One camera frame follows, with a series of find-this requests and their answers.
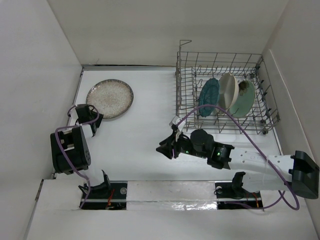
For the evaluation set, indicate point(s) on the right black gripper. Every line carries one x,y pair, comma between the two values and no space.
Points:
168,144

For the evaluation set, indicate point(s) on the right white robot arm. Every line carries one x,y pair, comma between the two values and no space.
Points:
254,173

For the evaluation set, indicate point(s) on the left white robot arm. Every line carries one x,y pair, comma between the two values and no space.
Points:
69,149

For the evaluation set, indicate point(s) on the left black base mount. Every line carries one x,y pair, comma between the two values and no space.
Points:
101,198

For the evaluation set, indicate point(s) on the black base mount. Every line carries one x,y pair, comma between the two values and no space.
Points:
101,198
231,195

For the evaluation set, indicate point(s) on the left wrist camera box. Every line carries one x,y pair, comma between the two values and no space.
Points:
73,117

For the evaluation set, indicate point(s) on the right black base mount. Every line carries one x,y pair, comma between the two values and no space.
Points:
231,195

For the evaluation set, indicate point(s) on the grey wire dish rack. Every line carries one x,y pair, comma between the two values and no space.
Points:
194,68

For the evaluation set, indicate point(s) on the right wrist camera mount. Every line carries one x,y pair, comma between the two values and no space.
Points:
177,125

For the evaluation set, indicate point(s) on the cream lobed plate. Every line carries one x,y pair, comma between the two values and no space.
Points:
228,91

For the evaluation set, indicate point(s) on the speckled brown round plate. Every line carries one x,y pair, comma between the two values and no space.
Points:
111,97

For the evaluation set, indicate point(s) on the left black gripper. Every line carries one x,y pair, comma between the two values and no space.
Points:
98,122

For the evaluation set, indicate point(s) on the light green flower plate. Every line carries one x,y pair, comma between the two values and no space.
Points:
245,100

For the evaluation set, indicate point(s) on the teal scalloped plate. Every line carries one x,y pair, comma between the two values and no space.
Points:
209,95

